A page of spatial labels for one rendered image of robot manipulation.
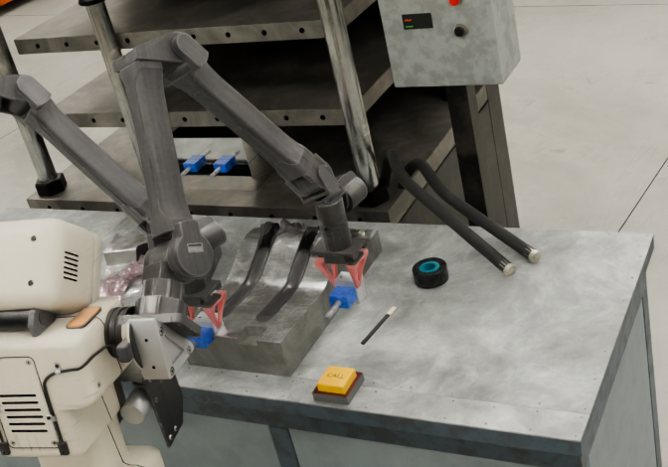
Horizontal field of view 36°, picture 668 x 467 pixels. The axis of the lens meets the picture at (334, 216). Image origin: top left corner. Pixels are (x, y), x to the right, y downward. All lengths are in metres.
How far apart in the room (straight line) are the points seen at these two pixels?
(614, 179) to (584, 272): 2.08
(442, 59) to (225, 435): 1.07
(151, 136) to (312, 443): 0.81
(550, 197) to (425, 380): 2.31
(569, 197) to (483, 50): 1.77
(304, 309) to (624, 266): 0.70
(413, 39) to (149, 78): 1.00
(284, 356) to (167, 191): 0.53
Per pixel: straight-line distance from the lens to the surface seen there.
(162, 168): 1.77
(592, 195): 4.26
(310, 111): 2.79
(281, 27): 2.72
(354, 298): 2.11
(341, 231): 2.03
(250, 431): 2.31
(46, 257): 1.68
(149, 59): 1.81
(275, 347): 2.12
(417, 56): 2.65
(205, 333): 2.18
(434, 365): 2.09
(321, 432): 2.19
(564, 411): 1.94
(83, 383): 1.69
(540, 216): 4.15
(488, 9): 2.54
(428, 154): 2.97
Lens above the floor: 2.05
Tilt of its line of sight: 28 degrees down
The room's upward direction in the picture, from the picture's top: 14 degrees counter-clockwise
